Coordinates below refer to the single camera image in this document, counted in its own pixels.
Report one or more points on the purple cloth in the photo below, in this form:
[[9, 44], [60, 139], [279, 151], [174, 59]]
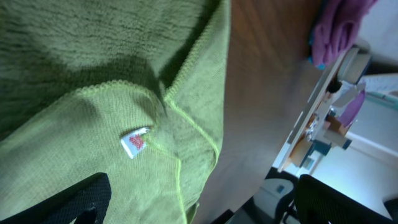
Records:
[[338, 25]]

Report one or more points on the light green cloth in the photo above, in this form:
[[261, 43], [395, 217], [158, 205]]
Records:
[[130, 89]]

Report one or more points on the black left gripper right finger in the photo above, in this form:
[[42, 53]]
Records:
[[318, 203]]

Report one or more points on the blue cloth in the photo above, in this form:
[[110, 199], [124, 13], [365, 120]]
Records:
[[316, 52]]

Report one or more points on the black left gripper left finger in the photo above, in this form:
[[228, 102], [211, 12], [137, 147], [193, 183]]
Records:
[[85, 202]]

